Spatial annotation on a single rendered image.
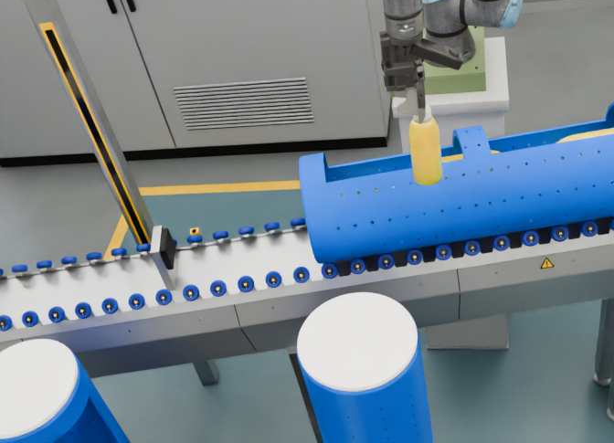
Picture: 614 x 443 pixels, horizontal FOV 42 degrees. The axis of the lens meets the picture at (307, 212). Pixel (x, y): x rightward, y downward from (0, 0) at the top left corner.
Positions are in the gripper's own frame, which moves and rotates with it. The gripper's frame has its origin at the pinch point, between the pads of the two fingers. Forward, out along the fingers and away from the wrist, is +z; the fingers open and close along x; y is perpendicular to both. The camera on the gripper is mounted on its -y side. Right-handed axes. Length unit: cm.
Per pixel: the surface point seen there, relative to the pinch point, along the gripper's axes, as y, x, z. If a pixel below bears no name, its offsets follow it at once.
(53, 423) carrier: 93, 36, 46
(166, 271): 70, -9, 45
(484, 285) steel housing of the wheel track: -13, -2, 59
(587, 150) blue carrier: -38.6, -6.9, 22.5
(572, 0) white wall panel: -114, -275, 129
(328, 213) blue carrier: 24.2, -2.4, 27.2
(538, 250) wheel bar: -28, -4, 51
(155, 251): 71, -8, 37
